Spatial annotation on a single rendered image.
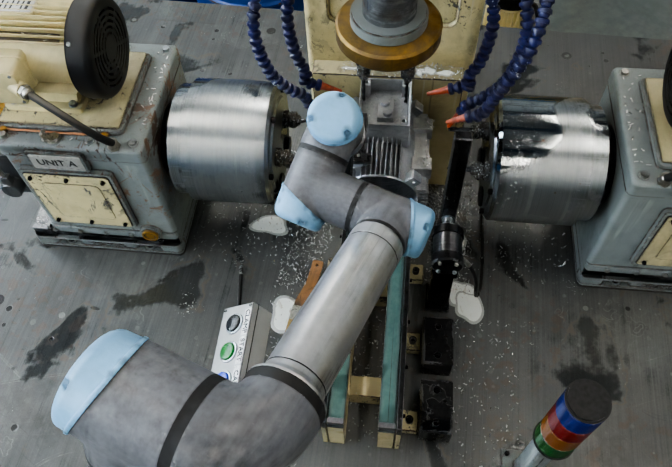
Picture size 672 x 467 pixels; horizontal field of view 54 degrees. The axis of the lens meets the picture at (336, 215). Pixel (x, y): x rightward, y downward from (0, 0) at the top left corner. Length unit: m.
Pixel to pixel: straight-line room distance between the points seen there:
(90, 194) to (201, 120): 0.28
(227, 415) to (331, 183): 0.38
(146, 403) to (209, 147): 0.69
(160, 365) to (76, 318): 0.86
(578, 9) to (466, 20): 2.07
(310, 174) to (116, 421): 0.42
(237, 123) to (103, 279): 0.51
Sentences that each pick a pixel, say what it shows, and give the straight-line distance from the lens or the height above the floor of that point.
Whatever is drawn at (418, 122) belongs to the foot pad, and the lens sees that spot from 1.34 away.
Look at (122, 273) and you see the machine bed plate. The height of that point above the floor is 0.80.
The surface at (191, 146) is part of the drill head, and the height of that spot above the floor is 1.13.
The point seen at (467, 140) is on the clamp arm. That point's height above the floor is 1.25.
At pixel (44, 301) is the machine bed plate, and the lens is 1.58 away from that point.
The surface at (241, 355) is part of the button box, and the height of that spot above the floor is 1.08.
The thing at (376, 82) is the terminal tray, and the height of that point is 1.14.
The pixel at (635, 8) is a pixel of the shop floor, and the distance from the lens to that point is 3.52.
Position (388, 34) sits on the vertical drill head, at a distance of 1.10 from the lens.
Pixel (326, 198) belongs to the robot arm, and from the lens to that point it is 0.90.
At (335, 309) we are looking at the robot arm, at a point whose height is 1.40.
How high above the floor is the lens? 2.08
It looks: 56 degrees down
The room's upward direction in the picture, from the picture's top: 3 degrees counter-clockwise
